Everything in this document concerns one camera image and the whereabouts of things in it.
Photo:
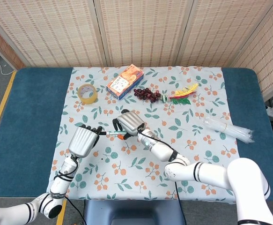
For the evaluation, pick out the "silver and black left robot hand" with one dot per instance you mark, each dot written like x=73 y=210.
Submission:
x=82 y=141

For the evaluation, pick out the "silver and black right robot hand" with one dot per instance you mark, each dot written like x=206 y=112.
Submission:
x=131 y=122

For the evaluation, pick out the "green and white marker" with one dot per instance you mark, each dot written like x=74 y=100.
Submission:
x=112 y=133

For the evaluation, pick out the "black marker cap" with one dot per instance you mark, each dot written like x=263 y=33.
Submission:
x=103 y=133

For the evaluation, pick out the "silver and white right robot arm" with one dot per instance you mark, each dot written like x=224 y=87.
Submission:
x=211 y=173

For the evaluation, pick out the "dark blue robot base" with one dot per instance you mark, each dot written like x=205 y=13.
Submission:
x=134 y=213

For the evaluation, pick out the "silver and white left robot arm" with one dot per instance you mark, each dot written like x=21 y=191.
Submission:
x=56 y=187

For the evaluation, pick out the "fruit and leaf print tablecloth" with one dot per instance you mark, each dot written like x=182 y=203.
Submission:
x=150 y=112

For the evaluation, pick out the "dark red grape bunch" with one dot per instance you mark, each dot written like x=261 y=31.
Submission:
x=148 y=94

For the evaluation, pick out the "orange and blue biscuit box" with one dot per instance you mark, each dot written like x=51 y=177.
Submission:
x=124 y=82

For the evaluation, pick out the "yellowish clear tape roll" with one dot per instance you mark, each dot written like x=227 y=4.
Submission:
x=87 y=94

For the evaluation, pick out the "colourful feather shuttlecock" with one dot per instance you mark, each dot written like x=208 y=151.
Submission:
x=182 y=97

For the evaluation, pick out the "woven beige folding screen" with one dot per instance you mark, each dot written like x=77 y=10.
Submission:
x=141 y=30

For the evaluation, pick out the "clear plastic bag bundle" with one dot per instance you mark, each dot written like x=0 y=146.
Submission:
x=230 y=130

